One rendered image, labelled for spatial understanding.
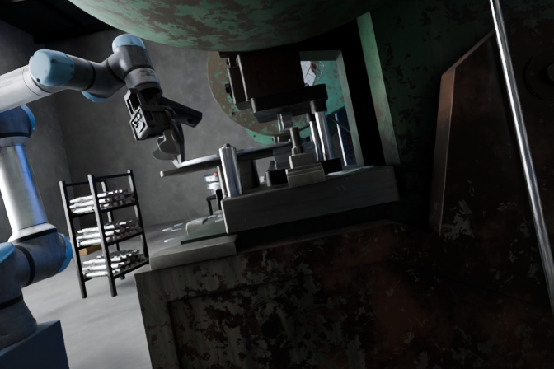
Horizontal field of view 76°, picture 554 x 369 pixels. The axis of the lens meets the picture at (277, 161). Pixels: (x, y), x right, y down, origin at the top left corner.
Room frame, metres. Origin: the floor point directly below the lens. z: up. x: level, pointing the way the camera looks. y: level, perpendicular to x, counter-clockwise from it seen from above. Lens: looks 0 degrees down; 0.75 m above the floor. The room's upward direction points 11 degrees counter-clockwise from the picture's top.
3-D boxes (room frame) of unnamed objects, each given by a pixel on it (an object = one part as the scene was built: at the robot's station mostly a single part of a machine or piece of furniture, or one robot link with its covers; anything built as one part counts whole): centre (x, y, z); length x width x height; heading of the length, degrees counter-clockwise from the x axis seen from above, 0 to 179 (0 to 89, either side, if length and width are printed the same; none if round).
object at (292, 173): (0.65, -0.04, 0.76); 0.17 x 0.06 x 0.10; 178
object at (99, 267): (2.97, 1.51, 0.47); 0.46 x 0.43 x 0.95; 68
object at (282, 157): (0.82, -0.04, 0.76); 0.15 x 0.09 x 0.05; 178
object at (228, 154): (0.65, 0.08, 0.75); 0.03 x 0.03 x 0.10; 88
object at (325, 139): (0.74, -0.11, 0.81); 0.02 x 0.02 x 0.14
